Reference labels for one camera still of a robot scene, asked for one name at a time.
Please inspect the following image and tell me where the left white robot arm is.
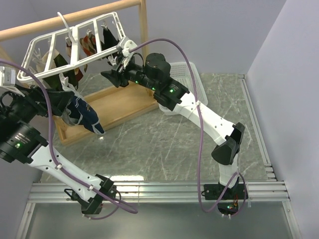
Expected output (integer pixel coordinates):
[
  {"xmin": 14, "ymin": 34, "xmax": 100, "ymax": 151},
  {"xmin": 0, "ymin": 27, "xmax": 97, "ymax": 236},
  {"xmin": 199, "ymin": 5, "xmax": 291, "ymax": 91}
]
[{"xmin": 0, "ymin": 86, "xmax": 118, "ymax": 216}]

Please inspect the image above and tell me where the navy blue white-trimmed underwear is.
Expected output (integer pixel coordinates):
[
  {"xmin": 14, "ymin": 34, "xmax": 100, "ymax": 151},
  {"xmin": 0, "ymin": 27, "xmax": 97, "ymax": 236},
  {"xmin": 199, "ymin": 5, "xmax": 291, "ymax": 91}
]
[{"xmin": 62, "ymin": 84, "xmax": 105, "ymax": 135}]

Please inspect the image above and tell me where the white plastic clip hanger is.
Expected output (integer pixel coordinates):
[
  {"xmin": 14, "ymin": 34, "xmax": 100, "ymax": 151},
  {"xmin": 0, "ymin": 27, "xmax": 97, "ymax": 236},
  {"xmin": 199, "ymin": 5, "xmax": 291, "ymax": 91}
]
[{"xmin": 22, "ymin": 12, "xmax": 126, "ymax": 89}]

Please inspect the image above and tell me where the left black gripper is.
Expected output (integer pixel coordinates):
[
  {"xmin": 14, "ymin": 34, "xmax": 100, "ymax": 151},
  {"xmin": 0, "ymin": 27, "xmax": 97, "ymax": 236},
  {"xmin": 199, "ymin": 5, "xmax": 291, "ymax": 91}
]
[{"xmin": 0, "ymin": 83, "xmax": 72, "ymax": 123}]

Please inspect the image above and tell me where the olive green hanging underwear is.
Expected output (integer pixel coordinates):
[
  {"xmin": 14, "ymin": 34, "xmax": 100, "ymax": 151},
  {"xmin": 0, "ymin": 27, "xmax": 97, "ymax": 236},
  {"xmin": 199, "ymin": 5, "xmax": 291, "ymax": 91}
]
[{"xmin": 47, "ymin": 54, "xmax": 79, "ymax": 92}]

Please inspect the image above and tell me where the aluminium mounting rail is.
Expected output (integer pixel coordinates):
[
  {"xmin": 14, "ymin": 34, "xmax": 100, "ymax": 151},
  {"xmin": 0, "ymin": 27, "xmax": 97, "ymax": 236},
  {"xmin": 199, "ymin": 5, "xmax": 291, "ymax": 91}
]
[{"xmin": 28, "ymin": 181, "xmax": 290, "ymax": 203}]

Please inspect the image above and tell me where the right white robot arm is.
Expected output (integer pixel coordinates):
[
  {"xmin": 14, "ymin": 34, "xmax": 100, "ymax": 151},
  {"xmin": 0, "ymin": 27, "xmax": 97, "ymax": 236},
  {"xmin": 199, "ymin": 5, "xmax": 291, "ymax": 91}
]
[{"xmin": 101, "ymin": 53, "xmax": 245, "ymax": 199}]

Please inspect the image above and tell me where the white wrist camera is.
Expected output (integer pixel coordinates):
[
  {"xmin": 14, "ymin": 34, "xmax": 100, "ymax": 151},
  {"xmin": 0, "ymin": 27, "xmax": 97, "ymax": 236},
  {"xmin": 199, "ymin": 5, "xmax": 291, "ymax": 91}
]
[
  {"xmin": 0, "ymin": 66, "xmax": 16, "ymax": 87},
  {"xmin": 117, "ymin": 36, "xmax": 137, "ymax": 68}
]

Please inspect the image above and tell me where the right aluminium side rail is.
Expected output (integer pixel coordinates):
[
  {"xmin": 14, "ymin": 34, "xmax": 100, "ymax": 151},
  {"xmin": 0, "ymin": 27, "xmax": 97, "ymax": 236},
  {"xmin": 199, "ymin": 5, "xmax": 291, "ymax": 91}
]
[{"xmin": 238, "ymin": 74, "xmax": 277, "ymax": 181}]

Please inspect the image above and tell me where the black hanging underwear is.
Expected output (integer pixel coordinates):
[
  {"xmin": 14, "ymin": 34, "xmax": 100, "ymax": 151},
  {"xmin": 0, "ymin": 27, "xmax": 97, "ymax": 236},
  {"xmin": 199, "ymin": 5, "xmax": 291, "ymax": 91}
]
[{"xmin": 101, "ymin": 25, "xmax": 119, "ymax": 66}]

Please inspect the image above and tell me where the grey hanging underwear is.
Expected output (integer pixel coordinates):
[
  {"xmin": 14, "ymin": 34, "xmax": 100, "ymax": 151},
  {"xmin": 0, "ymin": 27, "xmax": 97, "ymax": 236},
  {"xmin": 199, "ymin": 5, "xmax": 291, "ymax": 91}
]
[{"xmin": 60, "ymin": 109, "xmax": 78, "ymax": 126}]

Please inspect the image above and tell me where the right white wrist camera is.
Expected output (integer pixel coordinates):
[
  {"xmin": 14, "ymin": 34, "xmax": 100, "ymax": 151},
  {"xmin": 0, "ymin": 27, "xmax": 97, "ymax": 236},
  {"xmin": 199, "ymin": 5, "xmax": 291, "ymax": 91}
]
[{"xmin": 117, "ymin": 36, "xmax": 137, "ymax": 68}]

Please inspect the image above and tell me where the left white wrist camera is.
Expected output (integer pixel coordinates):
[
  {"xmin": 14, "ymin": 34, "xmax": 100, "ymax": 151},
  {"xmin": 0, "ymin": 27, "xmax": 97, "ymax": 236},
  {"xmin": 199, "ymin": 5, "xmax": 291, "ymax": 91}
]
[{"xmin": 0, "ymin": 66, "xmax": 16, "ymax": 87}]

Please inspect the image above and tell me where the orange patterned hanging sock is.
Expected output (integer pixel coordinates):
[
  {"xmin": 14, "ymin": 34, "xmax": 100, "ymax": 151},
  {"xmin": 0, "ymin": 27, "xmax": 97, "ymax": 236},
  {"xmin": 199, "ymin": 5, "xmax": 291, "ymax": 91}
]
[{"xmin": 79, "ymin": 34, "xmax": 97, "ymax": 56}]

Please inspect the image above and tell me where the white plastic basket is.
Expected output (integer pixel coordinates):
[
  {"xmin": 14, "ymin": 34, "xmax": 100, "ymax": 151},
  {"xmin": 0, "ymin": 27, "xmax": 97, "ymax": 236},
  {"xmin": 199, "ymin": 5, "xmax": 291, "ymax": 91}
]
[{"xmin": 170, "ymin": 62, "xmax": 208, "ymax": 106}]

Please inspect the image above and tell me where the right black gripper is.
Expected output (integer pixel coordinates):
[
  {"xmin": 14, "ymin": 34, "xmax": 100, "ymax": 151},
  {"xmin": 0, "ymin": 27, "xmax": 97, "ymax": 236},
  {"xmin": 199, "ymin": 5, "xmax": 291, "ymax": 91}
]
[{"xmin": 100, "ymin": 57, "xmax": 158, "ymax": 93}]

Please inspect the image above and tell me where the striped hanging sock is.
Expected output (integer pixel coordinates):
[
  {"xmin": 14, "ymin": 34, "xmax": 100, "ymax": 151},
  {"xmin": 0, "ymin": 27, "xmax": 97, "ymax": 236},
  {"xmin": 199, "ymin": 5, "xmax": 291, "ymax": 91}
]
[{"xmin": 66, "ymin": 41, "xmax": 88, "ymax": 82}]

